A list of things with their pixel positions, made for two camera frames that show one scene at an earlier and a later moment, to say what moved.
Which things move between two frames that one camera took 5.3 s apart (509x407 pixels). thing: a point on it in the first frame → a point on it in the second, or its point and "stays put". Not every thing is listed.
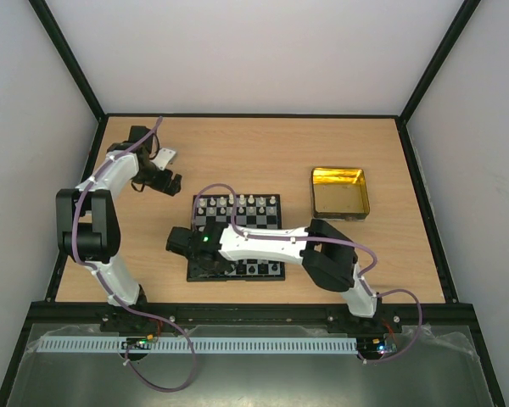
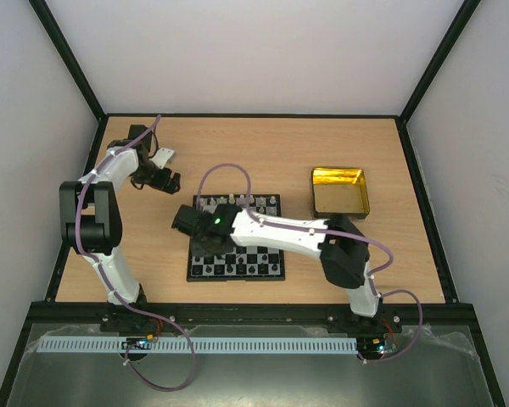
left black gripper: [171, 189] stays put
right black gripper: [176, 241] → [181, 219]
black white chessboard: [252, 210] stays put
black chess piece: [263, 268] stays put
